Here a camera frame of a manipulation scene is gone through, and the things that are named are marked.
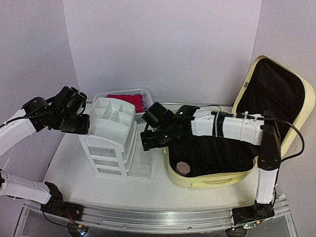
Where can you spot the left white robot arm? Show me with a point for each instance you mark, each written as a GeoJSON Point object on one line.
{"type": "Point", "coordinates": [63, 112]}

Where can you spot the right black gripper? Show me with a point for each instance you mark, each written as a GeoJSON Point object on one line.
{"type": "Point", "coordinates": [148, 143]}

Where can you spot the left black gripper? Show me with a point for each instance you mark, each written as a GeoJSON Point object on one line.
{"type": "Point", "coordinates": [84, 126]}

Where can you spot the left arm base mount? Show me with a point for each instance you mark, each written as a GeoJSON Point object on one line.
{"type": "Point", "coordinates": [58, 207]}

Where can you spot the lilac shirt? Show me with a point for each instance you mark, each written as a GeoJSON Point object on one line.
{"type": "Point", "coordinates": [146, 102]}

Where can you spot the red shirt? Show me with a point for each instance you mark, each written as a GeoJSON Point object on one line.
{"type": "Point", "coordinates": [135, 100]}

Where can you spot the white plastic drawer organizer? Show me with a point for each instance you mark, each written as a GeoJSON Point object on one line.
{"type": "Point", "coordinates": [112, 145]}

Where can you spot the white perforated plastic basket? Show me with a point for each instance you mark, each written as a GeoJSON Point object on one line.
{"type": "Point", "coordinates": [144, 92]}

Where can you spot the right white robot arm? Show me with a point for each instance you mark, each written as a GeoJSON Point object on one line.
{"type": "Point", "coordinates": [190, 122]}

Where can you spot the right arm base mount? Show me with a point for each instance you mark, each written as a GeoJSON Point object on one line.
{"type": "Point", "coordinates": [252, 213]}

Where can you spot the pale yellow hard-shell suitcase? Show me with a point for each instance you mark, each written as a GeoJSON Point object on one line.
{"type": "Point", "coordinates": [220, 148]}

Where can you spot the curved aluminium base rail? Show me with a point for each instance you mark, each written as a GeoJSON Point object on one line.
{"type": "Point", "coordinates": [93, 221]}

